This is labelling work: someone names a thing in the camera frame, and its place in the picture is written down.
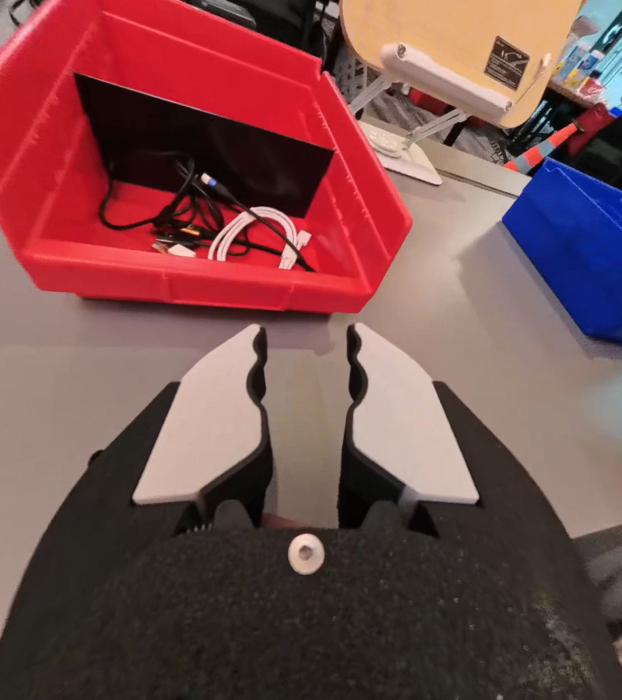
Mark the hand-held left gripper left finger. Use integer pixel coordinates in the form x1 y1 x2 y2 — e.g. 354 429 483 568
132 324 273 528

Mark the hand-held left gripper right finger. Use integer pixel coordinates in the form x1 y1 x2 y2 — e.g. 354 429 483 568
338 323 480 530

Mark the white cable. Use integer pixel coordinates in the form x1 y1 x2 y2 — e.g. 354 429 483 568
207 206 313 271

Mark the thin black cable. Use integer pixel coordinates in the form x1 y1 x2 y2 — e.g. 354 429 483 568
180 159 317 273

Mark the blue storage bin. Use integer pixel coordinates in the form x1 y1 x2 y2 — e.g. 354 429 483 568
502 157 622 348

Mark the red storage bin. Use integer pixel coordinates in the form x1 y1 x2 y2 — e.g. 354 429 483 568
0 0 414 314

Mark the grey desk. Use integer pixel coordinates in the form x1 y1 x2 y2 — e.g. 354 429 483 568
0 24 622 700

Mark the black divider of red bin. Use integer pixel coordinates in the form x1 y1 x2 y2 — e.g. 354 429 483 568
73 73 336 219

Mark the orange traffic cone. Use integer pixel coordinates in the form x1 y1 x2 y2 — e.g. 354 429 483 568
502 123 581 175

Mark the wooden stand with white base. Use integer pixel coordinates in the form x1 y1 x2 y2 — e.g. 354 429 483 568
338 0 585 187

